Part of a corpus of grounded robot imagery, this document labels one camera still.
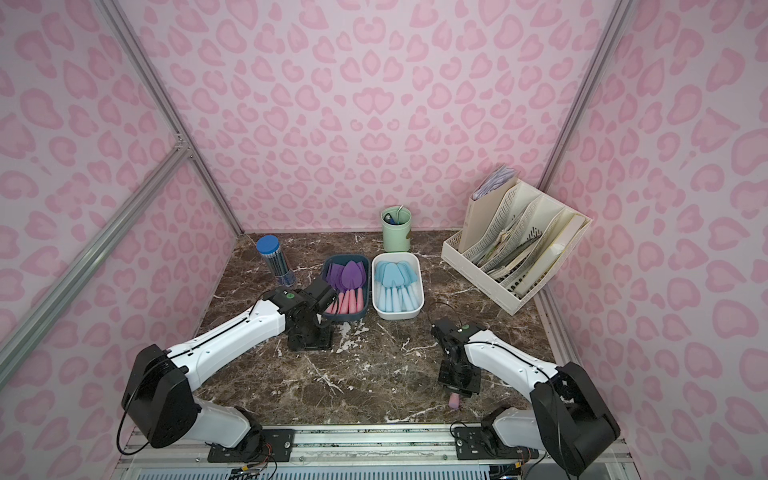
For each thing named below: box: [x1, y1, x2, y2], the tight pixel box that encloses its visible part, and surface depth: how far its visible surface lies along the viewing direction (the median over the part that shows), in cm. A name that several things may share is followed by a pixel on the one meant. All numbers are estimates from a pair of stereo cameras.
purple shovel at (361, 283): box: [356, 261, 367, 312], surface depth 103 cm
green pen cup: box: [380, 206, 413, 253], surface depth 109 cm
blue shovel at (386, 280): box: [381, 272, 394, 312], surface depth 102 cm
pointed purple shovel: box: [342, 260, 362, 314], surface depth 105 cm
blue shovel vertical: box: [403, 262, 419, 311], surface depth 105 cm
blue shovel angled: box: [382, 262, 404, 312], surface depth 103 cm
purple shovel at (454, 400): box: [448, 392, 460, 409], surface depth 78 cm
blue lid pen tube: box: [256, 235, 296, 287], surface depth 94 cm
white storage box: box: [371, 252, 425, 320], surface depth 100 cm
